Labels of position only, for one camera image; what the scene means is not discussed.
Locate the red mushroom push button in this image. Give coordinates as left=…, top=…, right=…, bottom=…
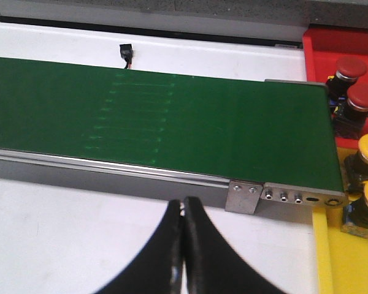
left=332, top=84, right=368, bottom=140
left=326, top=56, right=367, bottom=105

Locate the yellow plastic tray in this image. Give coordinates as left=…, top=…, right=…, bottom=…
left=312, top=146, right=368, bottom=294

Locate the grey speckled stone counter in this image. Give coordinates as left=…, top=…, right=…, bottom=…
left=0, top=1, right=368, bottom=29

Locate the black belt sensor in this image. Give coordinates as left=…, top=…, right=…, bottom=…
left=119, top=43, right=134, bottom=69

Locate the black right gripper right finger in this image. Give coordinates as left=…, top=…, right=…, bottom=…
left=184, top=197, right=283, bottom=293

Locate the white conveyor back rail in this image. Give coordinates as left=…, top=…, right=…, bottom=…
left=0, top=15, right=306, bottom=81

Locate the yellow mushroom push button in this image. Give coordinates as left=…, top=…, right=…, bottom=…
left=344, top=134, right=368, bottom=193
left=341, top=181, right=368, bottom=239

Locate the red plastic tray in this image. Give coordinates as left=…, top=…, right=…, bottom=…
left=302, top=24, right=368, bottom=150

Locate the green conveyor belt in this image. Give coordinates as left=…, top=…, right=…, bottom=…
left=0, top=58, right=342, bottom=192

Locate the aluminium conveyor front rail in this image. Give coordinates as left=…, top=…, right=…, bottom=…
left=0, top=149, right=348, bottom=209

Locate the metal rail corner bracket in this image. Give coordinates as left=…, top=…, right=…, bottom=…
left=225, top=180, right=263, bottom=215

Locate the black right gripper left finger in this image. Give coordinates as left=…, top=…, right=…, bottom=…
left=97, top=200, right=183, bottom=293

